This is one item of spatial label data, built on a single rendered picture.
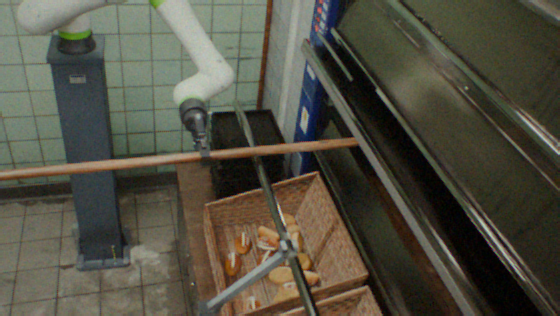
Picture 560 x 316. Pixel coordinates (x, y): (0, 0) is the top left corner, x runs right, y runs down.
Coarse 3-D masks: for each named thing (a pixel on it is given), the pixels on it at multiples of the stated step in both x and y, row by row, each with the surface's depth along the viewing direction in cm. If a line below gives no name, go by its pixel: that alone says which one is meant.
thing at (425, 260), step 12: (336, 108) 197; (348, 132) 188; (360, 156) 179; (372, 168) 171; (384, 192) 164; (396, 204) 158; (396, 216) 158; (408, 228) 151; (420, 252) 146; (432, 264) 140; (432, 276) 140; (444, 288) 135; (444, 300) 135; (456, 312) 131
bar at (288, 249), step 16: (240, 112) 188; (256, 160) 167; (272, 192) 156; (272, 208) 151; (288, 240) 142; (272, 256) 143; (288, 256) 138; (256, 272) 144; (240, 288) 145; (304, 288) 130; (208, 304) 148; (304, 304) 127
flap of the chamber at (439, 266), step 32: (352, 64) 181; (352, 96) 161; (352, 128) 148; (384, 128) 150; (416, 160) 140; (416, 192) 128; (448, 192) 132; (416, 224) 118; (448, 224) 121; (480, 256) 115; (448, 288) 107; (480, 288) 106; (512, 288) 109
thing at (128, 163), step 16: (288, 144) 170; (304, 144) 171; (320, 144) 173; (336, 144) 174; (352, 144) 176; (112, 160) 153; (128, 160) 154; (144, 160) 156; (160, 160) 157; (176, 160) 158; (192, 160) 160; (208, 160) 162; (0, 176) 144; (16, 176) 145; (32, 176) 147
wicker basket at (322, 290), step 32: (256, 192) 214; (288, 192) 220; (320, 192) 212; (256, 224) 226; (320, 224) 209; (224, 256) 210; (256, 256) 212; (320, 256) 206; (352, 256) 187; (224, 288) 180; (256, 288) 199; (320, 288) 175; (352, 288) 180
